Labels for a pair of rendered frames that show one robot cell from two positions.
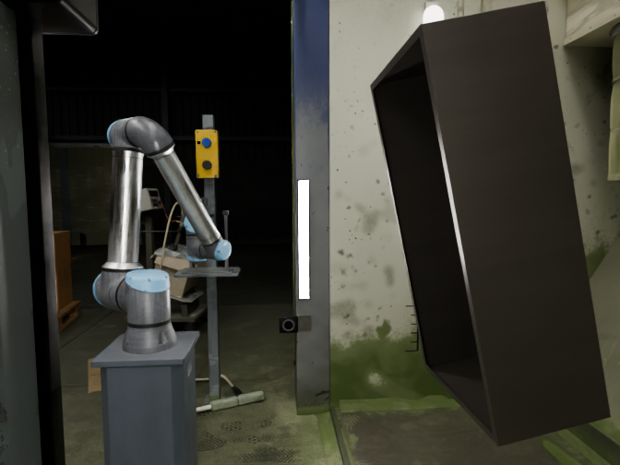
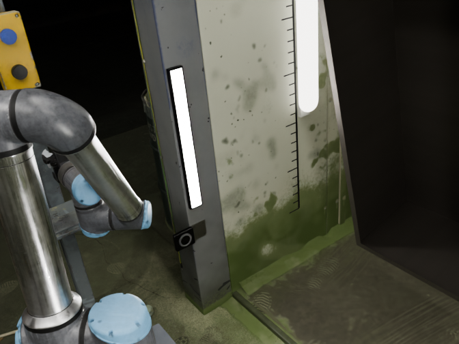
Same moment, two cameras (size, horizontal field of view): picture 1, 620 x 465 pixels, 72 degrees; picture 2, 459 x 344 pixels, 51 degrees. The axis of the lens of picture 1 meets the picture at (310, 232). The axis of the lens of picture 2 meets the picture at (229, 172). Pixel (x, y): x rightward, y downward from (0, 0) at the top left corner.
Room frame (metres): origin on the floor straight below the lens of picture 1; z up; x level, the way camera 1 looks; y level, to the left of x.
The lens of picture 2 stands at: (0.59, 0.75, 1.78)
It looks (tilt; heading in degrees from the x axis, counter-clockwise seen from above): 29 degrees down; 331
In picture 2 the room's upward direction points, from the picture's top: 6 degrees counter-clockwise
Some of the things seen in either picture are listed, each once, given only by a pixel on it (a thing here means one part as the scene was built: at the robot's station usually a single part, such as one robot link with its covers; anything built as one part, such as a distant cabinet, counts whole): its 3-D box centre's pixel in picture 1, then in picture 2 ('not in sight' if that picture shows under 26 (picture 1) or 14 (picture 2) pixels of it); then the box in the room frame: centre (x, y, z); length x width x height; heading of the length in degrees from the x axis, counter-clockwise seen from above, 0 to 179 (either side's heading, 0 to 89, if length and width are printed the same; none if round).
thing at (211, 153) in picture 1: (208, 154); (11, 52); (2.38, 0.56, 1.42); 0.12 x 0.06 x 0.26; 95
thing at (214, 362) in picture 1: (211, 261); (53, 195); (2.44, 0.56, 0.82); 0.06 x 0.06 x 1.64; 5
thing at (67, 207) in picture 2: (208, 271); (69, 217); (2.30, 0.55, 0.78); 0.31 x 0.23 x 0.01; 95
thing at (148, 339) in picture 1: (149, 331); not in sight; (1.55, 0.59, 0.69); 0.19 x 0.19 x 0.10
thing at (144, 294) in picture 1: (147, 294); (120, 334); (1.55, 0.60, 0.83); 0.17 x 0.15 x 0.18; 55
